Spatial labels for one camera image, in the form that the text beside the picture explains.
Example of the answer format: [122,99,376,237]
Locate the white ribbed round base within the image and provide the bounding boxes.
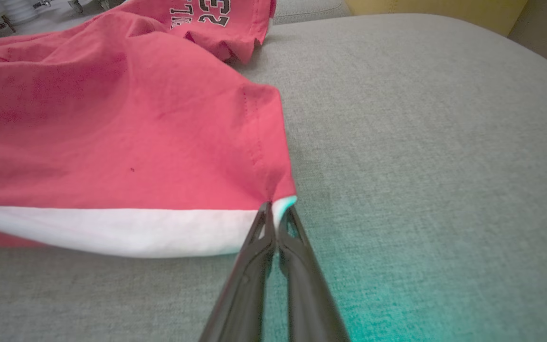
[0,0,38,25]

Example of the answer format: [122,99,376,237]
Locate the mustard yellow sofa cushion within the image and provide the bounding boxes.
[345,0,529,38]

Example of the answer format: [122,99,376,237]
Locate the red shorts with white hem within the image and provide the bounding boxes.
[0,10,298,259]

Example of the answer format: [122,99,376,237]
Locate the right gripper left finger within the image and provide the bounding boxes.
[199,201,277,342]

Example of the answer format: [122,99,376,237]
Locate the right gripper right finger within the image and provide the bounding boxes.
[277,205,351,342]

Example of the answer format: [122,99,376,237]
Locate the small grey sofa cushion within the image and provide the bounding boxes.
[272,0,352,26]

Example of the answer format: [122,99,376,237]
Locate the red Bulls jersey white stripes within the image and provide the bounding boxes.
[124,0,277,65]

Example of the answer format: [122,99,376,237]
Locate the large grey sofa seat cushion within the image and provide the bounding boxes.
[0,13,547,342]

